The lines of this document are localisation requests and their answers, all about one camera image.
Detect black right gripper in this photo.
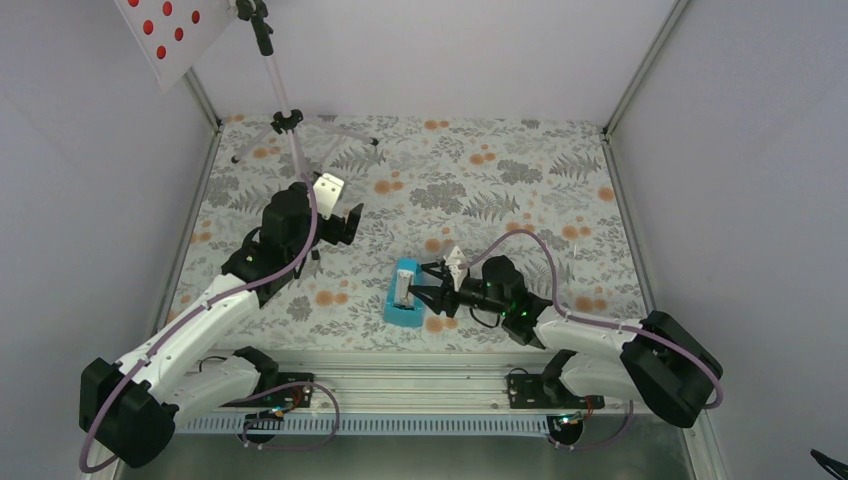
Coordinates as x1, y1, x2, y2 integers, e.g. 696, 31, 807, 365
409, 262, 507, 318

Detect blue metronome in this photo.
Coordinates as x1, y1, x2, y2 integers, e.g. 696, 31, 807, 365
383, 257, 424, 328

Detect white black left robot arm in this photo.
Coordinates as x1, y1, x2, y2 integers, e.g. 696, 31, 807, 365
79, 177, 364, 474

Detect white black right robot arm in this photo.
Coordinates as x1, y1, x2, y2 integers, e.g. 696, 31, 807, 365
402, 256, 723, 428

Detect white tripod music stand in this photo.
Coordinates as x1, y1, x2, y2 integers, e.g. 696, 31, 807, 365
231, 0, 379, 174

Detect floral patterned table mat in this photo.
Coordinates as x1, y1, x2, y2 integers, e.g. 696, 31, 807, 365
217, 116, 646, 351

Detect white sheet with red dots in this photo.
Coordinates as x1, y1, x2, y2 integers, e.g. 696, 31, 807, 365
115, 0, 236, 93

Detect black object at corner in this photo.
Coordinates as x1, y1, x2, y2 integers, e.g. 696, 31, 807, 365
810, 449, 848, 480

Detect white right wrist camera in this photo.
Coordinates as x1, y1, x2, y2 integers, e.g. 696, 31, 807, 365
443, 245, 469, 292

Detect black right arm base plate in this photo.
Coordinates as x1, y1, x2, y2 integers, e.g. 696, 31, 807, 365
506, 367, 605, 410

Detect aluminium front rail frame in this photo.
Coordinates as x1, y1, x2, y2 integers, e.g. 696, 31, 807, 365
79, 349, 723, 480

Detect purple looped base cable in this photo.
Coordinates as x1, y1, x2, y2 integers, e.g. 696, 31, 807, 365
239, 382, 342, 454

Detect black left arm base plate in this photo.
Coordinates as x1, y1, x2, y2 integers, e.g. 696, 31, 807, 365
259, 372, 315, 411

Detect perforated blue-grey cable duct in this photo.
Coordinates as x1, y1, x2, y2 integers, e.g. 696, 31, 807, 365
175, 415, 554, 437

